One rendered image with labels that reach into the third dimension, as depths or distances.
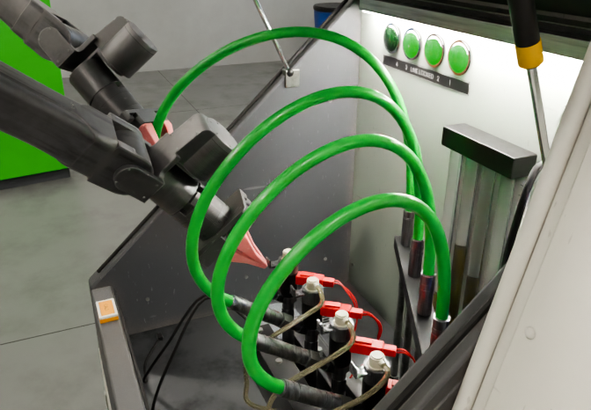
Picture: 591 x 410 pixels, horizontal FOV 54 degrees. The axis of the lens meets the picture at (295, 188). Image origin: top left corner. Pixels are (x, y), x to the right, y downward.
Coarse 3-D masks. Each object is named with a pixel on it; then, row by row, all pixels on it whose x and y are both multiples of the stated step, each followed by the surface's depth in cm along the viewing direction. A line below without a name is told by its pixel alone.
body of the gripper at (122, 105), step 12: (120, 84) 85; (96, 96) 82; (108, 96) 82; (120, 96) 82; (132, 96) 84; (96, 108) 83; (108, 108) 82; (120, 108) 82; (132, 108) 82; (156, 108) 86; (132, 120) 80
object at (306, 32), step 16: (272, 32) 77; (288, 32) 77; (304, 32) 77; (320, 32) 77; (224, 48) 77; (240, 48) 78; (352, 48) 78; (208, 64) 78; (368, 64) 79; (192, 80) 79; (384, 80) 80; (176, 96) 80; (400, 96) 81; (160, 112) 80; (160, 128) 82
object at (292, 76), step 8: (256, 0) 99; (264, 16) 100; (264, 24) 101; (272, 40) 103; (280, 48) 103; (280, 56) 104; (288, 72) 105; (296, 72) 106; (288, 80) 106; (296, 80) 107
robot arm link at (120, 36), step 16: (48, 32) 82; (112, 32) 83; (128, 32) 81; (48, 48) 82; (64, 48) 81; (80, 48) 82; (96, 48) 85; (112, 48) 82; (128, 48) 81; (144, 48) 82; (64, 64) 82; (112, 64) 82; (128, 64) 82
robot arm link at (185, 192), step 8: (176, 168) 72; (184, 168) 71; (168, 176) 71; (176, 176) 72; (184, 176) 72; (192, 176) 72; (168, 184) 71; (176, 184) 71; (184, 184) 72; (192, 184) 73; (160, 192) 71; (168, 192) 71; (176, 192) 71; (184, 192) 72; (192, 192) 73; (152, 200) 72; (160, 200) 72; (168, 200) 72; (176, 200) 72; (184, 200) 72; (168, 208) 73; (176, 208) 72; (184, 208) 74
